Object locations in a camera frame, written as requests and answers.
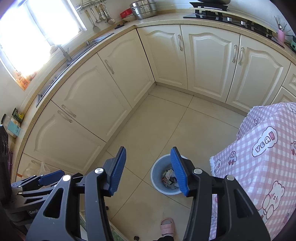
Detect blue plastic trash bucket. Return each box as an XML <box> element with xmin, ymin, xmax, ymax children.
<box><xmin>151</xmin><ymin>153</ymin><xmax>189</xmax><ymax>196</ymax></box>

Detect pink checkered tablecloth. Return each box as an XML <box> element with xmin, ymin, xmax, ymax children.
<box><xmin>209</xmin><ymin>102</ymin><xmax>295</xmax><ymax>239</ymax></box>

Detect pink utensil cup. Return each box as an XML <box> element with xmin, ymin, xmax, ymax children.
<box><xmin>277</xmin><ymin>29</ymin><xmax>285</xmax><ymax>45</ymax></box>

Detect green electric grill appliance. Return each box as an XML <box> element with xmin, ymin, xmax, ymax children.
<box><xmin>290</xmin><ymin>36</ymin><xmax>296</xmax><ymax>51</ymax></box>

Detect red bowl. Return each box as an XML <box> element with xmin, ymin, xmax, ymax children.
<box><xmin>120</xmin><ymin>8</ymin><xmax>134</xmax><ymax>22</ymax></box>

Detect stainless steel sink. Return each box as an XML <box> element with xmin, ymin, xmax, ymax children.
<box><xmin>36</xmin><ymin>33</ymin><xmax>113</xmax><ymax>106</ymax></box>

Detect pink slipper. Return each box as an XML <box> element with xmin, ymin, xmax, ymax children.
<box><xmin>160</xmin><ymin>217</ymin><xmax>175</xmax><ymax>237</ymax></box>

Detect chrome kitchen faucet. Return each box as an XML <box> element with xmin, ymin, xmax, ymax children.
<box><xmin>50</xmin><ymin>45</ymin><xmax>72</xmax><ymax>62</ymax></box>

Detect window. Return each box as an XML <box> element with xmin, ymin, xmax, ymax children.
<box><xmin>1</xmin><ymin>1</ymin><xmax>87</xmax><ymax>90</ymax></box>

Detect hanging utensil rack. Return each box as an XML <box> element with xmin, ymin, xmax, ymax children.
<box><xmin>75</xmin><ymin>1</ymin><xmax>116</xmax><ymax>33</ymax></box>

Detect stainless steel stockpot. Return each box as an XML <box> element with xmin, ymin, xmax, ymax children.
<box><xmin>130</xmin><ymin>0</ymin><xmax>158</xmax><ymax>20</ymax></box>

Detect black gas stove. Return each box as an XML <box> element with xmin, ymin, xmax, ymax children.
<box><xmin>183</xmin><ymin>2</ymin><xmax>284</xmax><ymax>47</ymax></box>

